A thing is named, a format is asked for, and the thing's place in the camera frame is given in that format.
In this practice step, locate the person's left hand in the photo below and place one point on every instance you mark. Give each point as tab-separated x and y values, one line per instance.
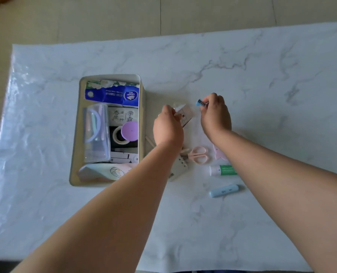
168	130

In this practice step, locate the person's right hand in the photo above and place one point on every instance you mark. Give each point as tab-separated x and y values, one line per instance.
216	119

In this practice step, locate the small blue sharpener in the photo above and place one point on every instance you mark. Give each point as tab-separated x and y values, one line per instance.
199	103

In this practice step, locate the white card black squares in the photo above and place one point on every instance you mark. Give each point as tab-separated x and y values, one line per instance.
187	115

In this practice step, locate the pink round pad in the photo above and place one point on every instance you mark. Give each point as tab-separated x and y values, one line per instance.
221	154

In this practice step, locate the black glasses case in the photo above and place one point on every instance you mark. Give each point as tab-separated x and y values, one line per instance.
134	144

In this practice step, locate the purple round disc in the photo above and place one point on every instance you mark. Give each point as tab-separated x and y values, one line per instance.
130	131

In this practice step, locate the pink scissors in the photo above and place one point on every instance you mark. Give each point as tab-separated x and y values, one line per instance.
198	157

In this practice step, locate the small spiral notebook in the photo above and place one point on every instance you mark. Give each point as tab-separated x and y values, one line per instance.
178	170

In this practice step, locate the white printed glasses case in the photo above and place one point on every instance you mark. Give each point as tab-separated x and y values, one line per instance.
123	116

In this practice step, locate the green white glue stick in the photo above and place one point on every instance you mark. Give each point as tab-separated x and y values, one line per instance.
222	170

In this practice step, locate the white folding phone stand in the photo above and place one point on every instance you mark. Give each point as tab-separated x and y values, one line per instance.
123	154

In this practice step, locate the pale green tape roll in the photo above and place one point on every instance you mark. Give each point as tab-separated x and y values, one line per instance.
115	136

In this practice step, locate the blue tissue pack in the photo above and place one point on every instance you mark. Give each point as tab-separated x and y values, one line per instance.
109	93

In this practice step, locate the clear purple pencil case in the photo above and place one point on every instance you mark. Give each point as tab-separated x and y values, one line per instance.
97	139

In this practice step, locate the light blue plastic tool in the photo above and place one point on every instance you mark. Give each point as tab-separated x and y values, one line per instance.
224	191

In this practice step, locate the pink bunny pouch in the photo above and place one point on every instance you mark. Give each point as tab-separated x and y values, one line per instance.
100	170

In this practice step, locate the cream plastic tray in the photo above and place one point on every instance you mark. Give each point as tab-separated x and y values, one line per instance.
77	150

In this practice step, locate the person's right forearm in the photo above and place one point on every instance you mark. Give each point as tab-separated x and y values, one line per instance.
285	190

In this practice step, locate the person's left forearm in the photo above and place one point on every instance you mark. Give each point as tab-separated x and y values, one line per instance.
100	224

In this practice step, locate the white marble table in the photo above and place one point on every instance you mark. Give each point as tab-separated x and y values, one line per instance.
242	68

